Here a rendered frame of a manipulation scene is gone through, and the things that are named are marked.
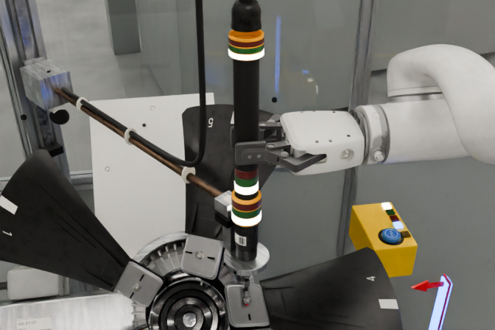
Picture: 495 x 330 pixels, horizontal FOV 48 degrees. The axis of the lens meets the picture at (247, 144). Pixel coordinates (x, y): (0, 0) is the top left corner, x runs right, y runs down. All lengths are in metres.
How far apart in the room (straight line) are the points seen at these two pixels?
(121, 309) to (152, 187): 0.26
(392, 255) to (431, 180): 0.62
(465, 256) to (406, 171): 0.48
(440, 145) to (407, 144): 0.05
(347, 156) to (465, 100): 0.17
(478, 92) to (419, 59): 0.10
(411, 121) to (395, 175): 1.02
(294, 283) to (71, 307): 0.39
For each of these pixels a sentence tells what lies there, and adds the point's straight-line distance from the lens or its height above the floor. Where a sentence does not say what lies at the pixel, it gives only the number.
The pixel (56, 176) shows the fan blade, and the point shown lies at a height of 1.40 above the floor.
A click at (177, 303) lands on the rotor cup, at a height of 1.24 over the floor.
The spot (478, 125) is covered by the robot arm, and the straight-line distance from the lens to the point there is 0.66.
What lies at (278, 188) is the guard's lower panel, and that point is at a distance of 1.69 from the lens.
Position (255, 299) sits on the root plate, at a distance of 0.96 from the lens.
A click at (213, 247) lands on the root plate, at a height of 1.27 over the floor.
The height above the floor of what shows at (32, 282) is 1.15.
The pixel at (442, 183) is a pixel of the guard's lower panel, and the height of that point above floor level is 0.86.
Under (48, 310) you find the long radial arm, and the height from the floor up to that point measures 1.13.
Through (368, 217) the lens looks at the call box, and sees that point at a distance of 1.33.
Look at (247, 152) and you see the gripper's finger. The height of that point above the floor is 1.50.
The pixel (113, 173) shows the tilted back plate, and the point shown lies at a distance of 1.17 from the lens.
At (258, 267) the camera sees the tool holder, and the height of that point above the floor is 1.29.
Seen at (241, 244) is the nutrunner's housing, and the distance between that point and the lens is 0.84.
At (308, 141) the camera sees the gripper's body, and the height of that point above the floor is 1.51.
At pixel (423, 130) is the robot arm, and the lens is 0.78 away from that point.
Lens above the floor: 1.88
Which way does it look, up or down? 31 degrees down
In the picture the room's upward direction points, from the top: straight up
